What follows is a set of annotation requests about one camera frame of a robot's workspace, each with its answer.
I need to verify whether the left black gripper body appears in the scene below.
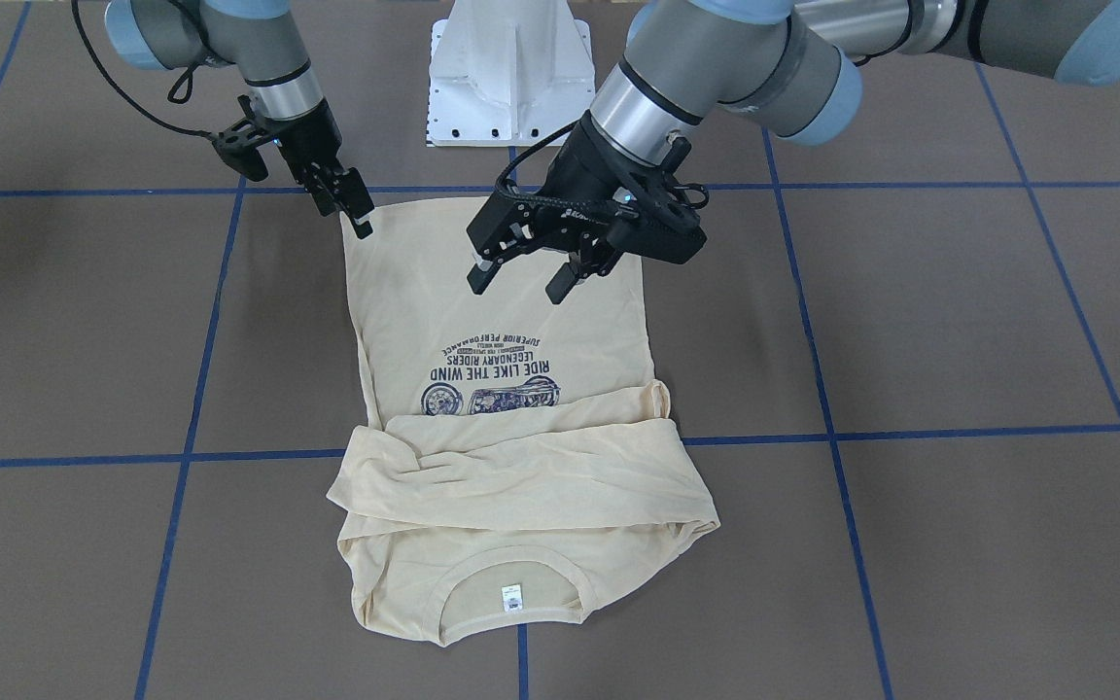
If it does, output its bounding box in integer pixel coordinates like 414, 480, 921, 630
467, 114, 710, 279

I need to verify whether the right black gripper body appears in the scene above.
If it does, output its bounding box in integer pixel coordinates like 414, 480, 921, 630
209, 94, 368, 217

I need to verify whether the beige long-sleeve printed shirt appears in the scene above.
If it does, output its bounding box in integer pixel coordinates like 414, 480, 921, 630
328, 196, 719, 647

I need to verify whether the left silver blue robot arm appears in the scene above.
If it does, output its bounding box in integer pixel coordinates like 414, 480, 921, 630
467, 1, 1120, 304

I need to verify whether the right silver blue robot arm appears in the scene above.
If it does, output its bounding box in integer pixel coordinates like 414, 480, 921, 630
105, 1, 373, 237

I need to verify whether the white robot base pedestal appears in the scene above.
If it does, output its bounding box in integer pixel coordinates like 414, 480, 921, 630
426, 1, 596, 147

